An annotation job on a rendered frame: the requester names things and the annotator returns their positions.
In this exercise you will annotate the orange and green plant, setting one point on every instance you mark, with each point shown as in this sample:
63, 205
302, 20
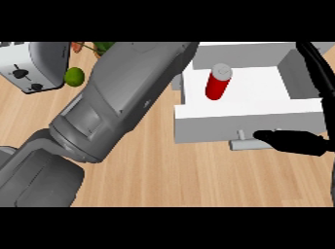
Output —
100, 48

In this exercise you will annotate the white drawer front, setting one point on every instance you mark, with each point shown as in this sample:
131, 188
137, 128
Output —
212, 128

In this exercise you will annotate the white toaster with black knobs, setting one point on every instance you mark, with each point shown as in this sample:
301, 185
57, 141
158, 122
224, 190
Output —
25, 61

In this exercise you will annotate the white open drawer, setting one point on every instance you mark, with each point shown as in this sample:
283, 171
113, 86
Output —
255, 86

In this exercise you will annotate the red can with grey lid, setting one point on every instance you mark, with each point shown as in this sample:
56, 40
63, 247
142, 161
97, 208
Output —
218, 86

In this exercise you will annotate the green round fruit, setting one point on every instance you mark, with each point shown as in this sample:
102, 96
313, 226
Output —
74, 77

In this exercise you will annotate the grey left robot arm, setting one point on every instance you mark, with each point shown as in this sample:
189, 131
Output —
121, 87

